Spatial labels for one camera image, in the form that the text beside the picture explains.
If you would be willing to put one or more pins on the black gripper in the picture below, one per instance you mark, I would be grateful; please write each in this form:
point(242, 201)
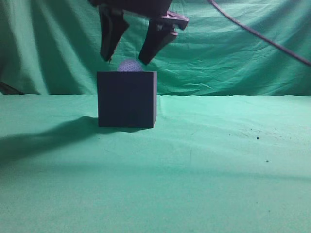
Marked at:
point(113, 25)

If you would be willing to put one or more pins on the white dimpled ball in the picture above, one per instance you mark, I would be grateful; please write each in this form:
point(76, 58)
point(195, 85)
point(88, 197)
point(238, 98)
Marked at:
point(130, 66)

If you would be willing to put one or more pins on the dark blue cube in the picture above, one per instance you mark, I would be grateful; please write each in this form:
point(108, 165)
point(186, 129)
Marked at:
point(127, 99)

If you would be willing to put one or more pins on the green backdrop cloth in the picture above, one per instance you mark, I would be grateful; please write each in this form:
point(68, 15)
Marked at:
point(230, 151)

